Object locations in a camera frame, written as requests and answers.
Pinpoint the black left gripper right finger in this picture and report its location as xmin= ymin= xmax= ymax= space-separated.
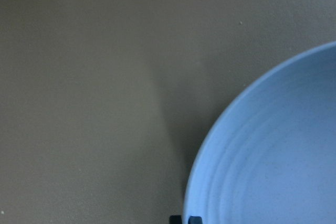
xmin=188 ymin=216 xmax=202 ymax=224

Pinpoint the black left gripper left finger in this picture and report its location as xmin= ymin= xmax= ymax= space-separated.
xmin=169 ymin=215 xmax=182 ymax=224

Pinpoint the blue round plate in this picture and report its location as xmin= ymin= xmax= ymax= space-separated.
xmin=182 ymin=43 xmax=335 ymax=223

